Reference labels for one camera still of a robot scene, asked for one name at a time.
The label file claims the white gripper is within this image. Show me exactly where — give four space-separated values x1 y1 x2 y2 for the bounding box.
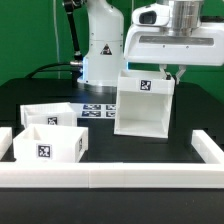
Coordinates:
124 23 224 84

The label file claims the white drawer cabinet frame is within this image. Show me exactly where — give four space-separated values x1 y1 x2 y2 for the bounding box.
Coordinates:
114 70 175 139

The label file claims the white front drawer box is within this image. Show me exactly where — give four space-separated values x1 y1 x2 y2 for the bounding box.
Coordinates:
13 124 88 163

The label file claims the white drawer box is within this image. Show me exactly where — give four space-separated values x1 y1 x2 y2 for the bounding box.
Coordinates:
20 102 77 128
13 124 88 163

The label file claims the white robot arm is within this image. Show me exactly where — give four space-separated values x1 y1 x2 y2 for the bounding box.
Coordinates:
80 0 224 87

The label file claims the white rear drawer box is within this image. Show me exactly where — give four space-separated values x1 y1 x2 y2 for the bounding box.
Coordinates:
20 102 77 128

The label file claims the white marker tag sheet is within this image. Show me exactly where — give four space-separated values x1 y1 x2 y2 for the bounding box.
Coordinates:
72 103 116 119

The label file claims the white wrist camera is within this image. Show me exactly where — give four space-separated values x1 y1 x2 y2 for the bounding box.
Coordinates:
132 3 170 26

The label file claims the white right fence rail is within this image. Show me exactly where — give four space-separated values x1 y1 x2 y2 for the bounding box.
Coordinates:
191 130 224 165

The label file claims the white fence rail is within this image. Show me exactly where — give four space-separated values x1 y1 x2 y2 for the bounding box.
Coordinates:
191 130 224 165
0 162 224 188
0 127 12 160

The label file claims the black cable on stand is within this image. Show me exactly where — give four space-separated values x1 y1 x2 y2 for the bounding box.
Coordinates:
24 0 84 79

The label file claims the grey hanging cable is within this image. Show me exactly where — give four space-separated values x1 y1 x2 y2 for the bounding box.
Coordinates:
52 0 62 80

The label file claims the white front fence rail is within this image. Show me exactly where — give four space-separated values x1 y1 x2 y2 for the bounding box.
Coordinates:
0 162 224 188

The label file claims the white left fence rail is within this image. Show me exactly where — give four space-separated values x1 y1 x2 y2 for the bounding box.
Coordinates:
0 127 12 160

